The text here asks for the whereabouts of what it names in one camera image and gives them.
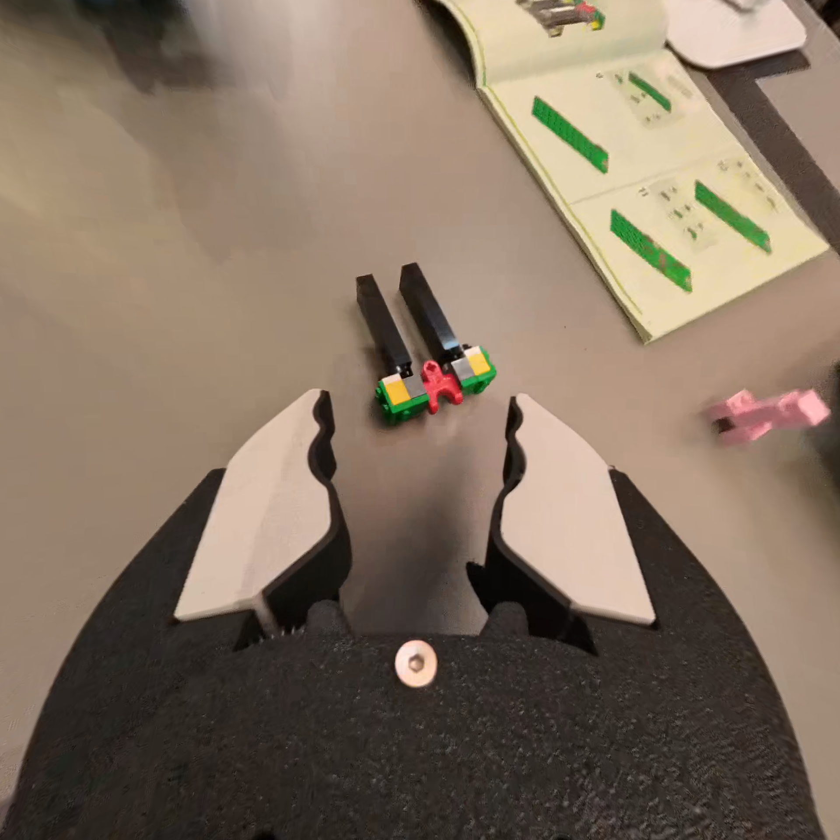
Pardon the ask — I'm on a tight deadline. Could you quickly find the green black brick assembly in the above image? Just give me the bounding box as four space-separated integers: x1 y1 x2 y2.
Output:
356 262 497 426

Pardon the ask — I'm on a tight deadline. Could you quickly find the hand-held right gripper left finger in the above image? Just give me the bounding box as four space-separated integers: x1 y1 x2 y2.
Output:
172 388 353 641

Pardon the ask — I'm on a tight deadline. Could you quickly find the brick instruction booklet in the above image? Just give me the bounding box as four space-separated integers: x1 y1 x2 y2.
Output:
427 0 831 344

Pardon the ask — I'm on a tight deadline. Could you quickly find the grey desk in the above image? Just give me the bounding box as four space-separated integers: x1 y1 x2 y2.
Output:
0 0 840 788

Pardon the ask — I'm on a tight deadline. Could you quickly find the pink brick piece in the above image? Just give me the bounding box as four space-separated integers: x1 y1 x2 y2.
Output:
705 388 833 447

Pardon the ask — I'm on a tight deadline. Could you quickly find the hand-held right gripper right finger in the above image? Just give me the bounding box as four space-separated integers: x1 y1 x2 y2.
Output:
467 394 657 654

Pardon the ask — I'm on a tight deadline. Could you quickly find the white stand base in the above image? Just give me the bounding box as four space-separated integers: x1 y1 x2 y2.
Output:
663 0 808 70

